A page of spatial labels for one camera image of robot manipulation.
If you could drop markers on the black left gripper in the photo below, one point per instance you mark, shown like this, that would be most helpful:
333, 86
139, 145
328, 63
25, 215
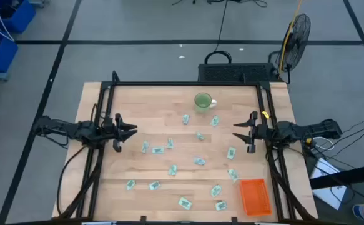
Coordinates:
111, 131

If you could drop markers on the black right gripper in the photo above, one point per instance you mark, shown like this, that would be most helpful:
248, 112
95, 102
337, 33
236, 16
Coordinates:
259, 132

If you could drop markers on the pale green stevia packet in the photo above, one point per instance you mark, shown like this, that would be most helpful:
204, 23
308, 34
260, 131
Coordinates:
155, 185
170, 143
221, 205
185, 203
233, 174
199, 161
231, 153
145, 146
200, 136
130, 184
216, 191
158, 150
215, 121
186, 119
173, 170

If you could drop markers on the orange plastic mesh basket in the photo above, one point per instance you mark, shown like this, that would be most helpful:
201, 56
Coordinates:
256, 197

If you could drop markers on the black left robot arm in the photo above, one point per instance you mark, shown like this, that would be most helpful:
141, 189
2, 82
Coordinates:
75, 128

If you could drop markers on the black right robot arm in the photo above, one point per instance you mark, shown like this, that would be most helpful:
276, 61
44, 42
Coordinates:
309, 129

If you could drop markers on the green ceramic mug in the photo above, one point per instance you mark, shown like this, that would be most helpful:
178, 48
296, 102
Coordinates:
203, 101

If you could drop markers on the black perforated equipment box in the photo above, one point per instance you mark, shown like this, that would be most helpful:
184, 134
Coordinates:
231, 72

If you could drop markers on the yellow plug connector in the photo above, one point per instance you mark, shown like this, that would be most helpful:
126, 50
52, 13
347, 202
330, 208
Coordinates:
308, 141

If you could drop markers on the black floor fan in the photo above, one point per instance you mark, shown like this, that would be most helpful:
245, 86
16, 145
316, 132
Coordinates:
297, 40

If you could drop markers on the white board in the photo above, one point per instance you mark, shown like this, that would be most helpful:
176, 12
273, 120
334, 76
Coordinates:
330, 197

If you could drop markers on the black metal bar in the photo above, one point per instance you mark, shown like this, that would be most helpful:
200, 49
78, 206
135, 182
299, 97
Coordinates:
350, 175

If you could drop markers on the blue storage bin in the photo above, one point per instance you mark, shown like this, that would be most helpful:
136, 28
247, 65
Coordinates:
5, 56
19, 18

